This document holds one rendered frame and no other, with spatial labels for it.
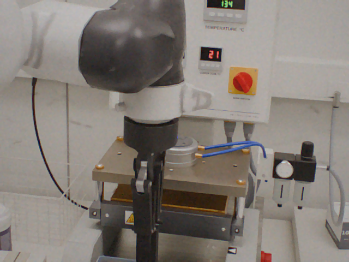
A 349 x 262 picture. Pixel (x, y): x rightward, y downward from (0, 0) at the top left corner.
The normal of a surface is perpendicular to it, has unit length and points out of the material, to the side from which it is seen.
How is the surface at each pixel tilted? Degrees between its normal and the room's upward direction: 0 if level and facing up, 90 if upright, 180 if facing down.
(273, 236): 0
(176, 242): 0
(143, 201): 103
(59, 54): 89
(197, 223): 90
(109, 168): 0
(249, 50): 90
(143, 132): 90
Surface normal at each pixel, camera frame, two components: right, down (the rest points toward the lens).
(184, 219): -0.16, 0.32
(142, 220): -0.18, 0.52
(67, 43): -0.46, 0.19
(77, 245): -0.07, -0.51
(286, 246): 0.04, -0.94
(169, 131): 0.69, 0.26
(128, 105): -0.65, 0.25
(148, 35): 0.59, -0.45
